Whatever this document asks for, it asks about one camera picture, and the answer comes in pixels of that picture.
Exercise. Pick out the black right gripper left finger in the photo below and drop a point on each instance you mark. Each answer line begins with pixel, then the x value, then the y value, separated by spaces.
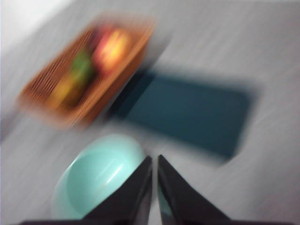
pixel 126 201

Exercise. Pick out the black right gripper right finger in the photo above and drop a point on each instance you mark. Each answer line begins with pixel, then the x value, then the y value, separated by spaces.
pixel 182 201

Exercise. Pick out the teal ceramic bowl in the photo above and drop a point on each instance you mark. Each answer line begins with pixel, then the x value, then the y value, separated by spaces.
pixel 93 178

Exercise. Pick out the orange brown kiwifruit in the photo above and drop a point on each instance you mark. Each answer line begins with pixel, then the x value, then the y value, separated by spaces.
pixel 68 91

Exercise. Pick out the black rectangular tray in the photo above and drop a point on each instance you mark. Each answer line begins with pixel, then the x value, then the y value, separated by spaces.
pixel 187 112

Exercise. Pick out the brown wicker basket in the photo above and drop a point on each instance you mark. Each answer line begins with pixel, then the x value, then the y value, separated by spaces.
pixel 47 93

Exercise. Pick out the green fruit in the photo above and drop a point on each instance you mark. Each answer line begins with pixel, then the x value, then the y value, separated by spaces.
pixel 82 66

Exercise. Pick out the red yellow apple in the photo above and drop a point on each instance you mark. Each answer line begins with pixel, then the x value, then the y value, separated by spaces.
pixel 112 51

